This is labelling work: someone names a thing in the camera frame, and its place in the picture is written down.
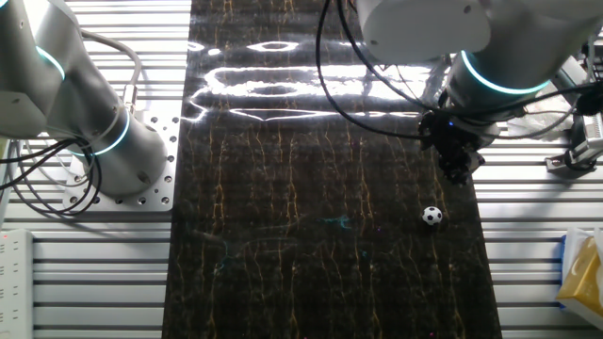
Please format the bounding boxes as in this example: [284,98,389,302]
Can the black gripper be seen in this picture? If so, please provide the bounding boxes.
[417,109,487,186]

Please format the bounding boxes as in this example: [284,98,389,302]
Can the small black white soccer ball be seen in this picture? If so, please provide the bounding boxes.
[421,205,444,227]

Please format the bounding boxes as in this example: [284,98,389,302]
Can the blue white tissue packet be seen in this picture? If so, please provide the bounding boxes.
[559,234,567,310]

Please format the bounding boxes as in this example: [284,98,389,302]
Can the black marble pattern mat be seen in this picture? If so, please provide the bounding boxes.
[162,0,503,339]

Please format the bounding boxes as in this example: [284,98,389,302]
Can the white power strip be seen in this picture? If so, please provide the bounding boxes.
[0,229,34,339]

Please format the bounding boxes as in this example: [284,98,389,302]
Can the camera stand bracket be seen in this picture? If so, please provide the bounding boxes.
[545,112,599,179]

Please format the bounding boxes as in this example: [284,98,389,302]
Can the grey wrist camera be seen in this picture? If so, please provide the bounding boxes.
[548,56,593,98]

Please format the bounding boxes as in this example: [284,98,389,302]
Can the black round cable plug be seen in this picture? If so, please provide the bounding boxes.
[575,88,603,117]

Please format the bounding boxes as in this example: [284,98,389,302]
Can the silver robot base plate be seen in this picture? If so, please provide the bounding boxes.
[62,112,181,212]

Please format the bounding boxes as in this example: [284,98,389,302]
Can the grey base cable with connector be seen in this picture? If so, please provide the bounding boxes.
[79,29,143,115]

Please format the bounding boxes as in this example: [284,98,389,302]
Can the black base cable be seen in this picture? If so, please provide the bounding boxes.
[0,136,103,217]
[0,137,98,214]

